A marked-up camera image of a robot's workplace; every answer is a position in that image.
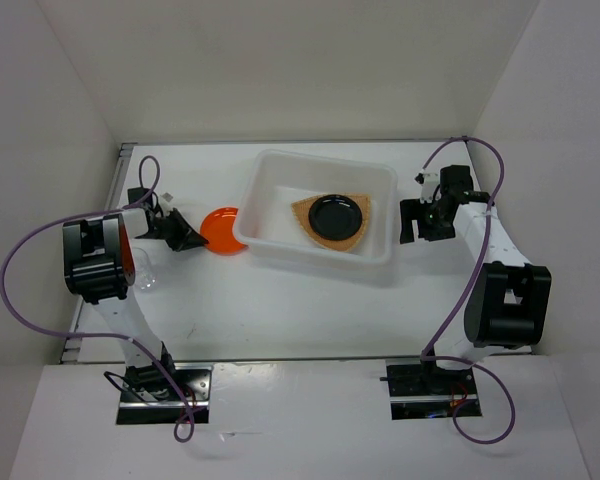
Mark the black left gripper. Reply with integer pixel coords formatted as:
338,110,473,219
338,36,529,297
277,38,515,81
138,207,208,252

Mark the orange round plate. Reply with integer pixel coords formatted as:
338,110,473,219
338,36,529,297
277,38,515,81
200,207,247,255

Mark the clear plastic cup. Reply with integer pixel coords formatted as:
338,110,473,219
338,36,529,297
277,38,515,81
131,247,157,291

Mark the black round plate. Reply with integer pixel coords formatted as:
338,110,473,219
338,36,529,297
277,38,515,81
308,194,363,241

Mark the woven bamboo tray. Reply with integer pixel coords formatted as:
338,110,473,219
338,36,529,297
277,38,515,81
291,194,371,253

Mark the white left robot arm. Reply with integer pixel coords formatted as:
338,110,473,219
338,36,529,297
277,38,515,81
62,187,396,402

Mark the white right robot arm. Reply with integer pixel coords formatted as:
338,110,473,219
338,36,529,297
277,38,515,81
400,165,552,394

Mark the translucent white plastic bin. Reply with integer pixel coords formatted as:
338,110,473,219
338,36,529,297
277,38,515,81
233,150,397,286

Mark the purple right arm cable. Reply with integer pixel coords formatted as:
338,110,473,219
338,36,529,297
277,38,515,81
420,135,517,445

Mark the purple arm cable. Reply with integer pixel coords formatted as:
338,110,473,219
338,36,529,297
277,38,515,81
420,135,517,445
0,155,197,444

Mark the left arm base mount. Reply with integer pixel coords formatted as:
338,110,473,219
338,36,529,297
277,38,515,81
103,363,212,426

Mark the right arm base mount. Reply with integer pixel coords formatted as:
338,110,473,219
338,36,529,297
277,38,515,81
379,359,482,420

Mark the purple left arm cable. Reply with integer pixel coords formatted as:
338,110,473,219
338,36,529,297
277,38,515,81
0,155,197,444

